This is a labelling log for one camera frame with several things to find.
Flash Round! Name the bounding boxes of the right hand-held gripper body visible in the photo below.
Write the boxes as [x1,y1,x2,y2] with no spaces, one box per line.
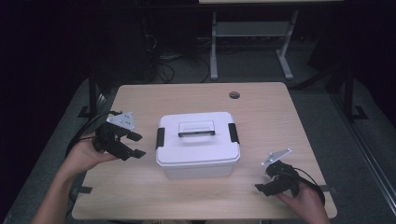
[261,147,302,199]

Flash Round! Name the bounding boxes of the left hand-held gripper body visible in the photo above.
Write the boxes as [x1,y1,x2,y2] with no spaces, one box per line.
[92,111,136,161]

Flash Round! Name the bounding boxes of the white plastic storage box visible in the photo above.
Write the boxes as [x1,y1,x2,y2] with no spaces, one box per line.
[155,111,242,168]

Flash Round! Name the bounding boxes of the person's left hand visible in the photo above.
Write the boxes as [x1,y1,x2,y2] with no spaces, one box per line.
[59,133,120,181]

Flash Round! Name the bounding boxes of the person's right hand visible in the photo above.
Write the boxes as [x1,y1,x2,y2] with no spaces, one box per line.
[276,181,332,224]

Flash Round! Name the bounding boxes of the black metal stand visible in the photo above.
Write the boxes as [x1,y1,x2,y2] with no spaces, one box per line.
[343,66,369,121]
[77,66,99,121]

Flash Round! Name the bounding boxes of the right hand-held gripper black cable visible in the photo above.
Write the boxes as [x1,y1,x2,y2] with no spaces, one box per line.
[293,167,327,207]

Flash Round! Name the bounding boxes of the hand-held gripper black cable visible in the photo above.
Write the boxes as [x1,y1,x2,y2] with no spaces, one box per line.
[64,110,123,158]
[293,167,327,207]

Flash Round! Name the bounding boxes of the left hand-held gripper black cable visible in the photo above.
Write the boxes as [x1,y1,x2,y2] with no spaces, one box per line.
[64,110,123,158]

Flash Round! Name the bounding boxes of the grey metal floor rail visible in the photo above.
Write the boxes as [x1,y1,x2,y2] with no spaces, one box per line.
[3,90,117,224]
[329,92,396,217]

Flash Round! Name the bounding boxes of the tangle of floor cables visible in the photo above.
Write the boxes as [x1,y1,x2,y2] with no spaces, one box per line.
[153,35,213,84]

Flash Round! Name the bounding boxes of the white metal frame table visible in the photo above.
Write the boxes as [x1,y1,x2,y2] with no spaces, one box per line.
[198,0,345,81]

